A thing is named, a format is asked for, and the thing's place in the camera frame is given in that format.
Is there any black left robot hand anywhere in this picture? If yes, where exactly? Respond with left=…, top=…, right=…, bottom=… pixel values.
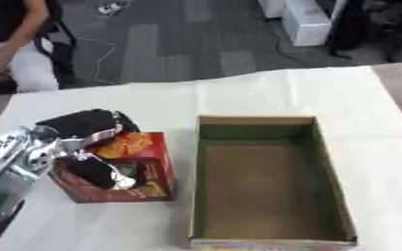
left=34, top=108, right=141, bottom=191

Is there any red snack box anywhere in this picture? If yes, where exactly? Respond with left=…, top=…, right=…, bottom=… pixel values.
left=48, top=130, right=177, bottom=204

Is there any open cardboard box green inside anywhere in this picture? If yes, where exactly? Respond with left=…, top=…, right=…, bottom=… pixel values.
left=187, top=115, right=359, bottom=251

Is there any black office chair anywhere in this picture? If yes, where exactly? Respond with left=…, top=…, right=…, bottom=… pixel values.
left=30, top=0, right=81, bottom=88

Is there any person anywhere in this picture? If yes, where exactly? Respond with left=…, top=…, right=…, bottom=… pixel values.
left=0, top=0, right=61, bottom=96

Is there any white power strip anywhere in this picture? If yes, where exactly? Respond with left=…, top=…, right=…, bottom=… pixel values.
left=96, top=0, right=132, bottom=16

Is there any white cabinet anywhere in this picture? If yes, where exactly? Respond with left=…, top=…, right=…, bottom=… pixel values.
left=257, top=0, right=349, bottom=47

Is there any white cable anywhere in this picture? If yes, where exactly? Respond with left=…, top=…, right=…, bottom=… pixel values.
left=74, top=36, right=121, bottom=85

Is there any black cable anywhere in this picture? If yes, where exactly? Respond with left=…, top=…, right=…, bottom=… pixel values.
left=264, top=18, right=315, bottom=68

